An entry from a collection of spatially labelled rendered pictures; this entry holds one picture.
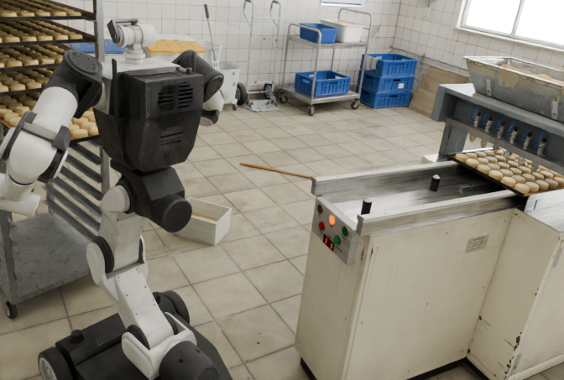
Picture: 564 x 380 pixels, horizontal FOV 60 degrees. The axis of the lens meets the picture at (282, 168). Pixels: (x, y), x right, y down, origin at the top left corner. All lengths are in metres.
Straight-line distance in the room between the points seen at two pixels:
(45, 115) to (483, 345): 1.90
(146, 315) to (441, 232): 1.11
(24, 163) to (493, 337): 1.86
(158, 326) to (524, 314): 1.39
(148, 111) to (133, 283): 0.80
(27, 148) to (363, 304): 1.16
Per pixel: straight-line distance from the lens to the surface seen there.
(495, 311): 2.27
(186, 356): 1.81
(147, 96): 1.38
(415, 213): 1.70
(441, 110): 2.30
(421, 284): 1.92
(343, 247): 1.69
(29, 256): 2.75
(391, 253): 1.71
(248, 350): 2.35
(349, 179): 1.85
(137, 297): 1.96
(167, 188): 1.58
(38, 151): 1.23
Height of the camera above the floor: 1.63
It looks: 23 degrees down
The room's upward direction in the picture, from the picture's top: 7 degrees clockwise
